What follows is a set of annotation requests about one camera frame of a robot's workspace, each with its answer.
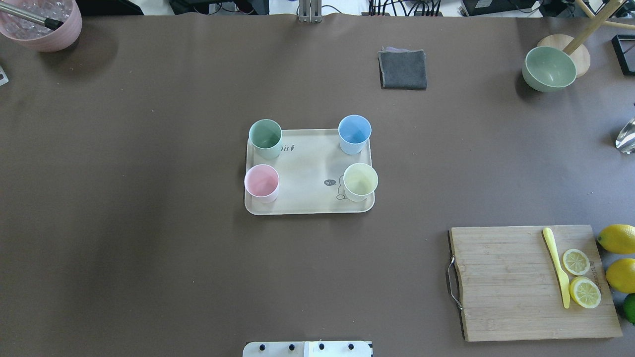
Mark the cream plastic cup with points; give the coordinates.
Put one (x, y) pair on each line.
(359, 181)

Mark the lemon slice left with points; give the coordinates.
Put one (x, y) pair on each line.
(576, 262)

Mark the green plastic cup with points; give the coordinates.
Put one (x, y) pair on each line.
(266, 136)

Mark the yellow lemon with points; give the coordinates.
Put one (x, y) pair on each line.
(621, 275)
(618, 238)

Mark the cream plastic tray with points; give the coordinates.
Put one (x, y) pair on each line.
(310, 167)

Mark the yellow lemon left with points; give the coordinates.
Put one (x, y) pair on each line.
(618, 238)

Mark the pink bowl with ice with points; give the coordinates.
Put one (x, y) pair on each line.
(31, 35)

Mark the wooden mug tree stand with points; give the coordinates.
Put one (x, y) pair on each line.
(574, 46)

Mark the lemon slice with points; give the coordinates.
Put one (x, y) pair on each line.
(585, 292)
(576, 262)

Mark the yellow lemon middle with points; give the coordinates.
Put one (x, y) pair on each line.
(621, 275)

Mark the wooden cutting board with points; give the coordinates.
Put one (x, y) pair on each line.
(507, 289)

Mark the blue plastic cup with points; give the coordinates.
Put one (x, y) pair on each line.
(354, 132)

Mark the green bowl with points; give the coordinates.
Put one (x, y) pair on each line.
(548, 69)

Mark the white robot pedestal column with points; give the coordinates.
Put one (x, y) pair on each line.
(309, 349)

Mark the lemon slice right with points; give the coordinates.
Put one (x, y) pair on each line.
(585, 292)

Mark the metal ice scoop tube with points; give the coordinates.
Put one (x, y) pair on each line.
(46, 22)

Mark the pink plastic cup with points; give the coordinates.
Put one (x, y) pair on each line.
(262, 182)

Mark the green lime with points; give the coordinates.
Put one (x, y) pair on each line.
(628, 307)

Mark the dark grey folded cloth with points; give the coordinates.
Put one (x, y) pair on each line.
(402, 69)

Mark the aluminium frame post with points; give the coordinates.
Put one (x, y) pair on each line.
(310, 11)

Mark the yellow plastic knife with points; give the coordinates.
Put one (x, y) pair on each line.
(563, 278)

